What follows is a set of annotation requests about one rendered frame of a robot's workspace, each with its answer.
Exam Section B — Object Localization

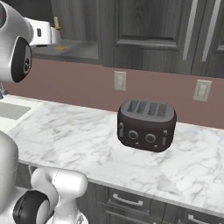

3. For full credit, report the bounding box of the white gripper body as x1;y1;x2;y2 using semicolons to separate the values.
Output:
50;26;61;46

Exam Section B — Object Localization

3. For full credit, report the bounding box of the tan candle on gold holder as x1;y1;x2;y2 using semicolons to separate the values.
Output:
52;16;67;52

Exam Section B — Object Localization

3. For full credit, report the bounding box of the silver tap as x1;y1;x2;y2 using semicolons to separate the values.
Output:
0;82;9;101

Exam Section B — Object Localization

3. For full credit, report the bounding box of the white sink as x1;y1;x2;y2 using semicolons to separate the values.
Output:
0;94;39;134

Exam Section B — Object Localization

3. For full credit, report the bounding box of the dark grey toaster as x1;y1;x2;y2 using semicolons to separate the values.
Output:
116;98;178;153

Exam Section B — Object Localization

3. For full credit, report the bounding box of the grey base cupboard door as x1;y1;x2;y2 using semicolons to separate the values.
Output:
15;162;39;190

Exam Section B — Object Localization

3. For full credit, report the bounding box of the grey drawer front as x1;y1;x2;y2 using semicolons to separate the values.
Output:
95;200;165;224
179;207;224;224
107;187;152;216

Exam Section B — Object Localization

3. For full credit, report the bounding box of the open grey wall cupboard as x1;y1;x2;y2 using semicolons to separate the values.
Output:
3;0;103;66

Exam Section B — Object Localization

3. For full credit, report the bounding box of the beige wall socket plate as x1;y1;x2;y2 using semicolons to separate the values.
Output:
113;70;128;92
192;79;214;103

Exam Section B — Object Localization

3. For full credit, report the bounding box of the grey wall cupboard door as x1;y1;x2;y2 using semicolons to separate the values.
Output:
190;0;224;79
97;0;208;75

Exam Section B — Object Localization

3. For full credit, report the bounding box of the long silver cupboard handle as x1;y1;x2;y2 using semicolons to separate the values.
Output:
182;0;200;61
201;0;222;63

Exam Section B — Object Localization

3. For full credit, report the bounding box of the silver drawer handle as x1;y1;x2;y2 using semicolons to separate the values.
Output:
187;213;215;224
112;192;144;207
105;209;157;224

